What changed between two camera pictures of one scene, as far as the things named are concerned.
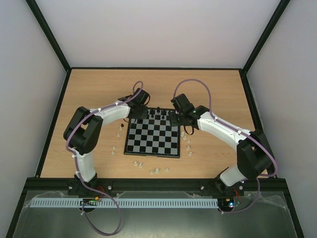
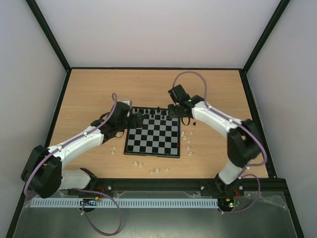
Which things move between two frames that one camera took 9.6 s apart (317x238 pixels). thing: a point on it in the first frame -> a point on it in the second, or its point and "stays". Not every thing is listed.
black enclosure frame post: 48,31 stays
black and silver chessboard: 153,136 stays
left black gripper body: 141,115 -> 123,125
